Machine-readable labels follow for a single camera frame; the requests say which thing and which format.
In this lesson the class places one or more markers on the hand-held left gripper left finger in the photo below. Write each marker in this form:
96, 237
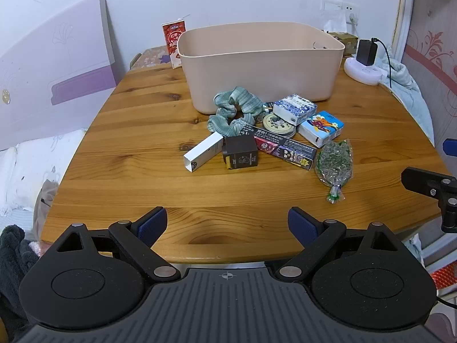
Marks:
152, 225

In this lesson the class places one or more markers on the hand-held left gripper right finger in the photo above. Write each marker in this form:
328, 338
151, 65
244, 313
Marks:
303, 225

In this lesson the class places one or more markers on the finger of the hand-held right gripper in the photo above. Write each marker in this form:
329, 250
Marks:
425, 184
450, 146

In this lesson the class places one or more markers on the long black printed box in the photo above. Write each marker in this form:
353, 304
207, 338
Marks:
282, 147

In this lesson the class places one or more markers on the small white box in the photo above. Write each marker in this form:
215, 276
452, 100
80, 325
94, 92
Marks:
201, 153

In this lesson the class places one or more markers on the small dark brown box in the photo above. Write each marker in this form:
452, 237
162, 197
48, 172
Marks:
240, 153

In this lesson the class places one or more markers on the colourful cartoon tissue pack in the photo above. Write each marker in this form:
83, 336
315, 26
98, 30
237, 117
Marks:
321, 128

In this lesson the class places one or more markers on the round patterned tin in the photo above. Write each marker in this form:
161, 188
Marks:
278, 125

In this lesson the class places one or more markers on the blue white patterned tissue pack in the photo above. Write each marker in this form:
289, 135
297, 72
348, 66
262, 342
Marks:
296, 109

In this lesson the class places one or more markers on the green striped scrunchie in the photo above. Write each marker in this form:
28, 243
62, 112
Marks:
235, 112

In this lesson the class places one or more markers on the beige plastic storage bin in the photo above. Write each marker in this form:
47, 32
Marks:
260, 68

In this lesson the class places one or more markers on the light blue cloth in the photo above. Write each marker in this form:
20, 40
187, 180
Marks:
407, 82

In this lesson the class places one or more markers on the round white power strip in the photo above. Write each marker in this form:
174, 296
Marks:
362, 71

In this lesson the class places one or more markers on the black charger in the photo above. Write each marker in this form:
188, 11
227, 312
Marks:
367, 51

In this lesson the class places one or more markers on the white pillow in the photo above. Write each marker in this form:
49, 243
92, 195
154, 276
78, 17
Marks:
32, 171

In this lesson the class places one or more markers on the dark fluffy cloth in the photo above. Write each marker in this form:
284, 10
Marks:
14, 253

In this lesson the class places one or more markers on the gold box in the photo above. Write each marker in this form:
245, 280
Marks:
344, 41

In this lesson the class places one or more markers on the floral fabric box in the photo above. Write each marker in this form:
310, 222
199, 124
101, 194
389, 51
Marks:
153, 57

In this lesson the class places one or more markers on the clear plastic bag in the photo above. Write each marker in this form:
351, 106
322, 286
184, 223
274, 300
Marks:
334, 21

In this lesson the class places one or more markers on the red milk carton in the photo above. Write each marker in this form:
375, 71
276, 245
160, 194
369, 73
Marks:
174, 44

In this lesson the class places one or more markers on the white wall socket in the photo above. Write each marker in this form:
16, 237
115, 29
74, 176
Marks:
339, 7

